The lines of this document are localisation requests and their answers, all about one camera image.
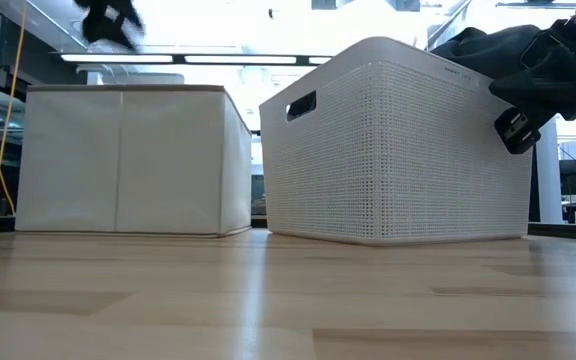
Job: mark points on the dark grey garment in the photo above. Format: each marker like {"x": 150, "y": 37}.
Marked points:
{"x": 488, "y": 52}

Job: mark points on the beige fabric storage box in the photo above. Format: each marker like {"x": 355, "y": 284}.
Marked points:
{"x": 128, "y": 160}

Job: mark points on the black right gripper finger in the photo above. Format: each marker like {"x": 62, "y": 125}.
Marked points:
{"x": 518, "y": 132}
{"x": 543, "y": 82}

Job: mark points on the white perforated plastic basket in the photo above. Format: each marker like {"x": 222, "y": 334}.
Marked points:
{"x": 393, "y": 150}

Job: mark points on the white pillar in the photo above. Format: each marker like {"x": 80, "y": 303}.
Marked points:
{"x": 548, "y": 175}

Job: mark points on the long ceiling light strip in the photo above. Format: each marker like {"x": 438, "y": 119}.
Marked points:
{"x": 193, "y": 59}

